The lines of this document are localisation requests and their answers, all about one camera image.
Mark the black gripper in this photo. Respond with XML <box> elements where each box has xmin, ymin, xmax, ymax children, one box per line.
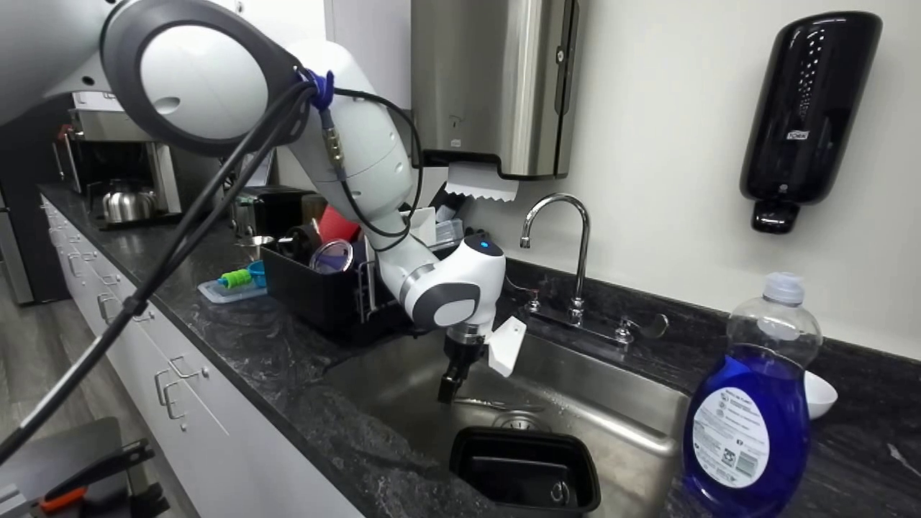
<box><xmin>438</xmin><ymin>327</ymin><xmax>487</xmax><ymax>403</ymax></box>

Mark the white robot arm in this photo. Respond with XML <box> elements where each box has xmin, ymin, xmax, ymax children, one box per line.
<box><xmin>0</xmin><ymin>0</ymin><xmax>506</xmax><ymax>345</ymax></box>

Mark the stainless steel sink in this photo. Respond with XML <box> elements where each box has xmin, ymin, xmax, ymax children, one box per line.
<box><xmin>332</xmin><ymin>312</ymin><xmax>689</xmax><ymax>518</ymax></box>

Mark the chrome sink faucet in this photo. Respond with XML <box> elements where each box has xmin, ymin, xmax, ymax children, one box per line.
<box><xmin>515</xmin><ymin>191</ymin><xmax>673</xmax><ymax>351</ymax></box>

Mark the black dish rack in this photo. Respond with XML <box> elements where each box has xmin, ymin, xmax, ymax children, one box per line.
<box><xmin>258</xmin><ymin>223</ymin><xmax>407</xmax><ymax>348</ymax></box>

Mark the black plastic tray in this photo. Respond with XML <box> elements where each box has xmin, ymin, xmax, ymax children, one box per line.
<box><xmin>450</xmin><ymin>426</ymin><xmax>601</xmax><ymax>518</ymax></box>

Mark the red plastic cup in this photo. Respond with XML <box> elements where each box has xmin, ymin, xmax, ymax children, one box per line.
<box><xmin>316</xmin><ymin>204</ymin><xmax>359</xmax><ymax>240</ymax></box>

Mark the blue dish soap bottle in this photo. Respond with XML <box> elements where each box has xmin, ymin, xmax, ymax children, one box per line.
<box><xmin>683</xmin><ymin>272</ymin><xmax>823</xmax><ymax>518</ymax></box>

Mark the steel paper towel dispenser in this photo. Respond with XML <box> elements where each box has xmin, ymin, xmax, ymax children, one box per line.
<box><xmin>412</xmin><ymin>0</ymin><xmax>582</xmax><ymax>180</ymax></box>

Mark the orange black clamp left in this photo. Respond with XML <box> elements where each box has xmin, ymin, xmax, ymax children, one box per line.
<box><xmin>38</xmin><ymin>440</ymin><xmax>153</xmax><ymax>515</ymax></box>

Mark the coffee maker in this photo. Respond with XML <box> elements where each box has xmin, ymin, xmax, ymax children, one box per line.
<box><xmin>51</xmin><ymin>109</ymin><xmax>184</xmax><ymax>227</ymax></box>

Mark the white cabinet handle pair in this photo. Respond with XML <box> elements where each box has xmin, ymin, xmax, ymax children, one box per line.
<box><xmin>153</xmin><ymin>357</ymin><xmax>201</xmax><ymax>423</ymax></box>

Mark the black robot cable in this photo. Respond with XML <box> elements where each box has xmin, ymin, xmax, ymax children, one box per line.
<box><xmin>0</xmin><ymin>75</ymin><xmax>320</xmax><ymax>463</ymax></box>

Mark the black wall soap dispenser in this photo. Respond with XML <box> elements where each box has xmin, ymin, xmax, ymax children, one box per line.
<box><xmin>739</xmin><ymin>12</ymin><xmax>883</xmax><ymax>233</ymax></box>

